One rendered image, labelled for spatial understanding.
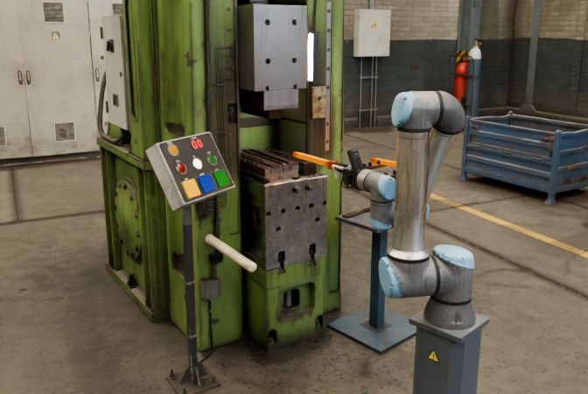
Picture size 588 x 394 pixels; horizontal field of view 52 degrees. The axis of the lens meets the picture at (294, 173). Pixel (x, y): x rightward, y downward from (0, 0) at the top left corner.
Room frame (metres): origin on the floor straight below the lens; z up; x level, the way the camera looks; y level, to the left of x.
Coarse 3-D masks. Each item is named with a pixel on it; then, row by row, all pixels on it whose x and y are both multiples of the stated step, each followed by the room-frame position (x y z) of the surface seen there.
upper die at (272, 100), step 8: (296, 88) 2.99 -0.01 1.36; (240, 96) 3.09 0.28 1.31; (248, 96) 3.01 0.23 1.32; (256, 96) 2.94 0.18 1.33; (264, 96) 2.89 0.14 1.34; (272, 96) 2.91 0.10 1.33; (280, 96) 2.94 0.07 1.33; (288, 96) 2.96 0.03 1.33; (296, 96) 2.99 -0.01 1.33; (240, 104) 3.09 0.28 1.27; (248, 104) 3.01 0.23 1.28; (256, 104) 2.94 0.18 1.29; (264, 104) 2.89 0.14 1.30; (272, 104) 2.91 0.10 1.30; (280, 104) 2.94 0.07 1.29; (288, 104) 2.96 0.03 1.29; (296, 104) 2.99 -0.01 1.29
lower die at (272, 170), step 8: (248, 152) 3.22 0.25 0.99; (264, 152) 3.22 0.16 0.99; (248, 160) 3.08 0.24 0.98; (264, 160) 3.03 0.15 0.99; (272, 160) 3.01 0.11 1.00; (288, 160) 3.02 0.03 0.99; (248, 168) 3.02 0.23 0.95; (264, 168) 2.90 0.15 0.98; (272, 168) 2.91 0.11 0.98; (280, 168) 2.93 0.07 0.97; (288, 168) 2.96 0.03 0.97; (296, 168) 2.99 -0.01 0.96; (264, 176) 2.89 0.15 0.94; (272, 176) 2.91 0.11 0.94; (280, 176) 2.93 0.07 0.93; (288, 176) 2.96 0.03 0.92
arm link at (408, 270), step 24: (408, 96) 1.98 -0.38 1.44; (432, 96) 2.00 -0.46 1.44; (408, 120) 1.97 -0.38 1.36; (432, 120) 1.99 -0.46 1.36; (408, 144) 1.98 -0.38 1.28; (408, 168) 1.98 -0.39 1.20; (408, 192) 1.98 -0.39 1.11; (408, 216) 1.97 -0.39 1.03; (408, 240) 1.97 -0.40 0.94; (384, 264) 2.00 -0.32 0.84; (408, 264) 1.95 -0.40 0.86; (432, 264) 2.00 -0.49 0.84; (384, 288) 2.01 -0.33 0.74; (408, 288) 1.95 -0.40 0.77; (432, 288) 1.97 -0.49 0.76
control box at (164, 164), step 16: (160, 144) 2.42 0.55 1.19; (176, 144) 2.49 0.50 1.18; (192, 144) 2.56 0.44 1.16; (208, 144) 2.64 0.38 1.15; (160, 160) 2.40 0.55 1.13; (176, 160) 2.44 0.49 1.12; (192, 160) 2.51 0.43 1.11; (208, 160) 2.58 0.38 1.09; (160, 176) 2.40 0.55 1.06; (176, 176) 2.39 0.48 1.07; (192, 176) 2.46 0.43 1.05; (176, 192) 2.36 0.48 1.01; (224, 192) 2.63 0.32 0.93; (176, 208) 2.36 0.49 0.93
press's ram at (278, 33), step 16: (240, 16) 2.97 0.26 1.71; (256, 16) 2.87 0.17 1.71; (272, 16) 2.91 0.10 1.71; (288, 16) 2.96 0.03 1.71; (304, 16) 3.01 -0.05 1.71; (240, 32) 2.97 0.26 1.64; (256, 32) 2.87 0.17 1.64; (272, 32) 2.91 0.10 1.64; (288, 32) 2.96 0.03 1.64; (304, 32) 3.01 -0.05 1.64; (240, 48) 2.97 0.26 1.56; (256, 48) 2.87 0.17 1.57; (272, 48) 2.91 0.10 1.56; (288, 48) 2.96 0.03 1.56; (304, 48) 3.01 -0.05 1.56; (240, 64) 2.98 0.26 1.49; (256, 64) 2.86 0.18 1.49; (272, 64) 2.91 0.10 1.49; (288, 64) 2.96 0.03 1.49; (304, 64) 3.01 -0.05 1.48; (240, 80) 2.98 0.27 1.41; (256, 80) 2.86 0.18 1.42; (272, 80) 2.91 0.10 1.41; (288, 80) 2.96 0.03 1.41; (304, 80) 3.01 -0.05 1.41
